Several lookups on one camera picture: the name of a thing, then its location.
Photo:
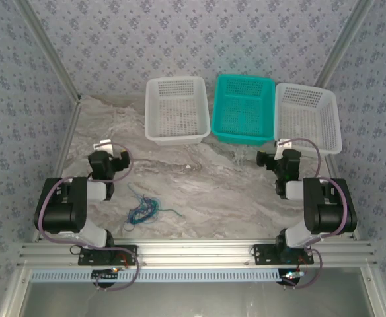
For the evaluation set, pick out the long aluminium mounting rail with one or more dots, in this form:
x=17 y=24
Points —
x=196 y=252

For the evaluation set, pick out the teal perforated plastic basket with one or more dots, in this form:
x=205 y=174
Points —
x=242 y=109

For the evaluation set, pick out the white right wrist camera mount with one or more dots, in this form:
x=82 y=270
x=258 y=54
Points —
x=282 y=147

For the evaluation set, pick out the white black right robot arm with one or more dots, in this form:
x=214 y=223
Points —
x=331 y=214

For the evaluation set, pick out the white perforated plastic basket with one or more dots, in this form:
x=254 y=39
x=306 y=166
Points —
x=176 y=112
x=307 y=115

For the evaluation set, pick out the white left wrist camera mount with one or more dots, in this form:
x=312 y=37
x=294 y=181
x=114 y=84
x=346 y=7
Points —
x=102 y=145

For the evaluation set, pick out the aluminium frame post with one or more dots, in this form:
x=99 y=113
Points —
x=48 y=46
x=344 y=43

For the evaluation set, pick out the small white chip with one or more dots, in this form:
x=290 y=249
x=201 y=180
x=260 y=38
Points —
x=188 y=167

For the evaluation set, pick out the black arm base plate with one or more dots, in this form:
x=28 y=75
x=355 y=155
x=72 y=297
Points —
x=265 y=256
x=90 y=257

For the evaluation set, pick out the small black circuit board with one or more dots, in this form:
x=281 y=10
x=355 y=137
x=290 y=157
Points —
x=292 y=276
x=105 y=274

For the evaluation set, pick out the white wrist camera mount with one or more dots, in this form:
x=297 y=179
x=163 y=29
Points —
x=282 y=147
x=102 y=145

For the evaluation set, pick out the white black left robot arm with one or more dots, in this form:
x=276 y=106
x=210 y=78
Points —
x=61 y=211

